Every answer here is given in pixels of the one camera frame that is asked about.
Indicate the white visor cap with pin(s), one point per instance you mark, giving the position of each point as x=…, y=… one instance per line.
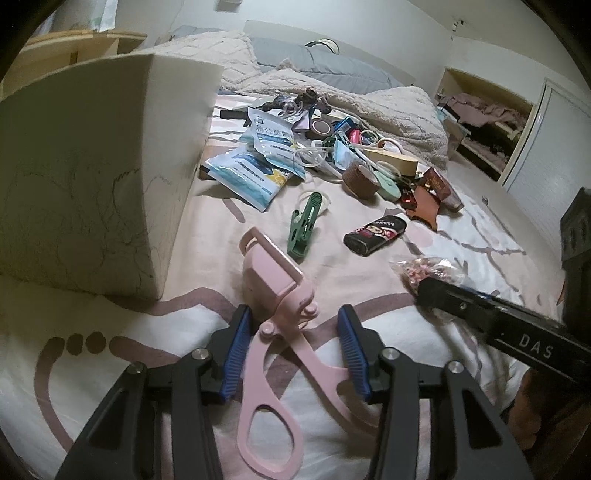
x=323, y=45

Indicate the light blue face mask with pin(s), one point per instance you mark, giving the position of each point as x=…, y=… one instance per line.
x=344, y=154

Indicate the cardboard box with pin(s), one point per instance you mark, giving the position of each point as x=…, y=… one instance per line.
x=455, y=131

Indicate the white louvered door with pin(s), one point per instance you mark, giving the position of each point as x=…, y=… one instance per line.
x=540, y=143

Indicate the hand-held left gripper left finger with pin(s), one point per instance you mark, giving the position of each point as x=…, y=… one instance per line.
x=235, y=350

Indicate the white hanging paper bag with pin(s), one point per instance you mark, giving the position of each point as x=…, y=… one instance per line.
x=229, y=3

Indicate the person's right hand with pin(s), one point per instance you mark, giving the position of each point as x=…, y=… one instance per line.
x=531, y=410

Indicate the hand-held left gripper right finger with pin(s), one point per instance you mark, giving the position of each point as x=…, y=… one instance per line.
x=355, y=355

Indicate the black cartoon lighter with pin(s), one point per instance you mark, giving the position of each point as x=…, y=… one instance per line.
x=375, y=230

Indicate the red gold box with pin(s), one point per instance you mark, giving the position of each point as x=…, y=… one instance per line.
x=443, y=187

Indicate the grey pillows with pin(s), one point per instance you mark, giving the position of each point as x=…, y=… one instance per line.
x=332, y=65

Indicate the grey headboard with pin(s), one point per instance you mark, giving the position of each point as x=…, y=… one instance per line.
x=369, y=48

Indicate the pink eyelash curler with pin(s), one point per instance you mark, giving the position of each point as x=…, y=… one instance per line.
x=277, y=295

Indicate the large brown tape roll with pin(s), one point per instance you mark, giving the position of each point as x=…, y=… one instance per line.
x=360, y=180

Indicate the mint green round case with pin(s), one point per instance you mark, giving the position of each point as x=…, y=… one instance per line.
x=387, y=182

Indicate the beige fluffy blanket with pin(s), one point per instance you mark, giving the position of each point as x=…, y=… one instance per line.
x=392, y=110

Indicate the red lighter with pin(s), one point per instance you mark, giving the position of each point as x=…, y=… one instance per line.
x=406, y=200

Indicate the closet niche with clothes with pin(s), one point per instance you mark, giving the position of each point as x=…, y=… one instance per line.
x=485, y=115

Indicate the dark blue small box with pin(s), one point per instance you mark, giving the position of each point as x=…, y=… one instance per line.
x=346, y=123

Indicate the wall hook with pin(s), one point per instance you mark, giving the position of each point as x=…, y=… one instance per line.
x=457, y=23

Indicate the brown leather piece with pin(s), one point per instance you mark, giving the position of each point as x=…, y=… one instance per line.
x=425, y=207

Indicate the green clothes peg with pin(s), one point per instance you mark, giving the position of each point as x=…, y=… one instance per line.
x=304, y=226

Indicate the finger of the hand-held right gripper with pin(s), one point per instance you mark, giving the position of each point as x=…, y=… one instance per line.
x=461, y=304

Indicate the white shoe box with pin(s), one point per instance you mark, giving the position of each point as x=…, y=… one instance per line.
x=92, y=184

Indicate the black flat bar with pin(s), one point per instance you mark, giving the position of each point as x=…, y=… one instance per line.
x=233, y=114

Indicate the wooden bedside shelf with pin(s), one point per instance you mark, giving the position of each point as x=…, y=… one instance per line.
x=83, y=46

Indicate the small brown tape roll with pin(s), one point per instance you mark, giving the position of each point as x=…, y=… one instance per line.
x=320, y=127

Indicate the blue white medicine packet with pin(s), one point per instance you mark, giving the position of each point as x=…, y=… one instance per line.
x=249, y=177
x=272, y=138

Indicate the white tote bag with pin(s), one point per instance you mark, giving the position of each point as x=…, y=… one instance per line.
x=104, y=14

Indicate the clear bag of beads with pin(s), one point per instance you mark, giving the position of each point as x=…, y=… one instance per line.
x=429, y=271

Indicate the dark lace scrunchie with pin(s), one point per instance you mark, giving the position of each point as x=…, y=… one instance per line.
x=307, y=98

